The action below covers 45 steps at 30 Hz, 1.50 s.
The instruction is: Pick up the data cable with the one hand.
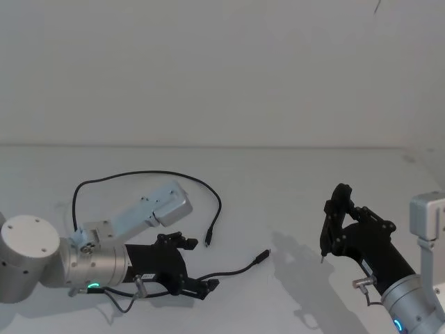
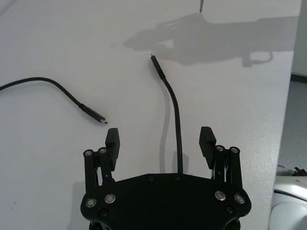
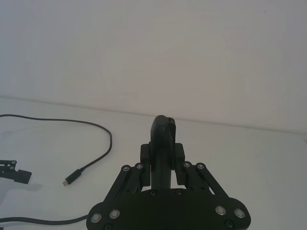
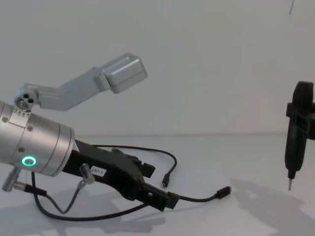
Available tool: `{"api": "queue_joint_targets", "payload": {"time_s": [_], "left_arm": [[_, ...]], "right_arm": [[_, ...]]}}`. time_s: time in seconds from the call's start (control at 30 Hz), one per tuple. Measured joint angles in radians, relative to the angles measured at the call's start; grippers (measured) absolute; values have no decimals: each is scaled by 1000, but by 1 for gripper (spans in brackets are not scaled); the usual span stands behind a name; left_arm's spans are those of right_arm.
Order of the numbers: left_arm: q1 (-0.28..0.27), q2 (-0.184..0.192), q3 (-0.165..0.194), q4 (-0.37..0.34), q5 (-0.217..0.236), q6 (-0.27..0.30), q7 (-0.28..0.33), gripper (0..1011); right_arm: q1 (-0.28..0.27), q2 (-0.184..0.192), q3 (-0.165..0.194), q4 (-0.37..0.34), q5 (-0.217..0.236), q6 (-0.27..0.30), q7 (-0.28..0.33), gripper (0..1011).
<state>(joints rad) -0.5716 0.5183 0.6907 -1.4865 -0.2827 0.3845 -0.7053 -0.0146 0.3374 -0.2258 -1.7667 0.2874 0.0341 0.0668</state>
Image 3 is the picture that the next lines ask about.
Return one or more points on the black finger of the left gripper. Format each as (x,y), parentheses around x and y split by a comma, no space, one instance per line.
(22,176)

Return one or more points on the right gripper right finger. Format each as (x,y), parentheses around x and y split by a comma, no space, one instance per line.
(195,178)

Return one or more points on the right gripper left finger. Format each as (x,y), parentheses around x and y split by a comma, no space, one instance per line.
(130,177)

